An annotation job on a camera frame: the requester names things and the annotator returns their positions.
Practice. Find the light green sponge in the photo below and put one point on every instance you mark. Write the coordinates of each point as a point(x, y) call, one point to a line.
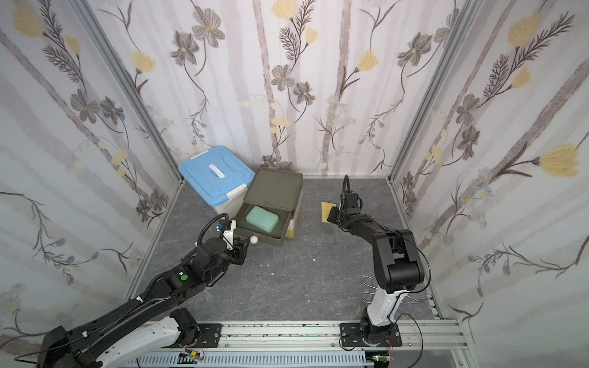
point(262, 219)

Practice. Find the white cable duct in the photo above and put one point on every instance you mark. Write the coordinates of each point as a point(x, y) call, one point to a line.
point(256, 359)

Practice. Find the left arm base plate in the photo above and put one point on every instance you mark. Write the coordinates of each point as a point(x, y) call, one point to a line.
point(207, 335)

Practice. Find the green three-drawer cabinet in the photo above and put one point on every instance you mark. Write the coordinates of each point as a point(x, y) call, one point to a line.
point(276, 191)

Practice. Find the metal wire hook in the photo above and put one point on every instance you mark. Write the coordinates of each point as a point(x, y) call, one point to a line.
point(370, 290)

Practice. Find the yellow green-backed sponge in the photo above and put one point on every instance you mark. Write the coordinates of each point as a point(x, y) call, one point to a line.
point(326, 208)

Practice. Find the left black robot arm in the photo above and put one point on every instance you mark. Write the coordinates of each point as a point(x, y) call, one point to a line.
point(149, 321)

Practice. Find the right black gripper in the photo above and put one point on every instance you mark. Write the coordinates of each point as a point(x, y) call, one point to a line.
point(340, 216)

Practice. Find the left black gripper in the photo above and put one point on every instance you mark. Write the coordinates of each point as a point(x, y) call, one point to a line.
point(240, 251)

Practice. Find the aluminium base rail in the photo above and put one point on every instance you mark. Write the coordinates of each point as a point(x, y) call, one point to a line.
point(426, 343)

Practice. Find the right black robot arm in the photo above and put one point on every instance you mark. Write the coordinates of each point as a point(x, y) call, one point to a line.
point(398, 265)

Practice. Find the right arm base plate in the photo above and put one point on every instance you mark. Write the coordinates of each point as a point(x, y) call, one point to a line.
point(362, 334)

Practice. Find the blue lid storage box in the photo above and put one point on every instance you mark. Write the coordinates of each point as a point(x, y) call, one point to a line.
point(220, 178)

